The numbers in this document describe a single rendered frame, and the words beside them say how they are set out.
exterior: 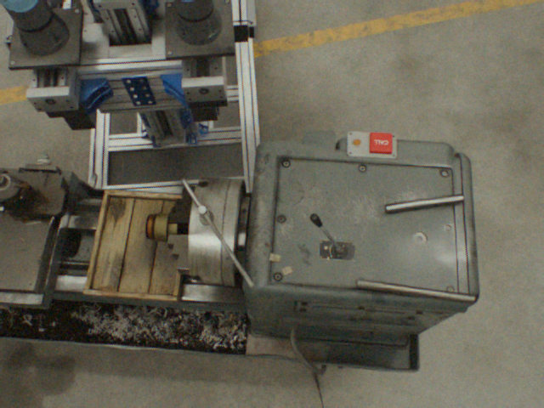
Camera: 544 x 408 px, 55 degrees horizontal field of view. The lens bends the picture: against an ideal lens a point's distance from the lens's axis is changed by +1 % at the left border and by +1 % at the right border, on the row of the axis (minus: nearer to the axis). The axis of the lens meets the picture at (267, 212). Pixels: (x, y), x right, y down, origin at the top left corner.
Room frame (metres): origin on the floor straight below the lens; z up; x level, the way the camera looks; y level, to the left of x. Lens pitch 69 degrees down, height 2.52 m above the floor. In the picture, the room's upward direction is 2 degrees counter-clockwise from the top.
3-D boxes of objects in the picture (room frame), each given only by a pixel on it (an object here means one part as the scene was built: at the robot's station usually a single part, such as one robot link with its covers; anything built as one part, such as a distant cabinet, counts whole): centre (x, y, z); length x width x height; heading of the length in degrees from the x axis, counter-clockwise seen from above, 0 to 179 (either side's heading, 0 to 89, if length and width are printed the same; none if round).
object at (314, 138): (0.69, -0.15, 1.24); 0.09 x 0.08 x 0.03; 83
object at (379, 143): (0.68, -0.32, 1.26); 0.06 x 0.06 x 0.02; 83
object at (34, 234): (0.60, 0.78, 0.95); 0.43 x 0.17 x 0.05; 173
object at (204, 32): (1.18, 0.20, 1.21); 0.15 x 0.15 x 0.10
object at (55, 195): (0.65, 0.74, 0.99); 0.20 x 0.10 x 0.05; 83
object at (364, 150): (0.68, -0.29, 1.23); 0.13 x 0.08 x 0.05; 83
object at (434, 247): (0.48, -0.25, 1.06); 0.59 x 0.48 x 0.39; 83
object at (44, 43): (1.17, 0.69, 1.21); 0.15 x 0.15 x 0.10
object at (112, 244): (0.54, 0.42, 0.89); 0.36 x 0.30 x 0.04; 173
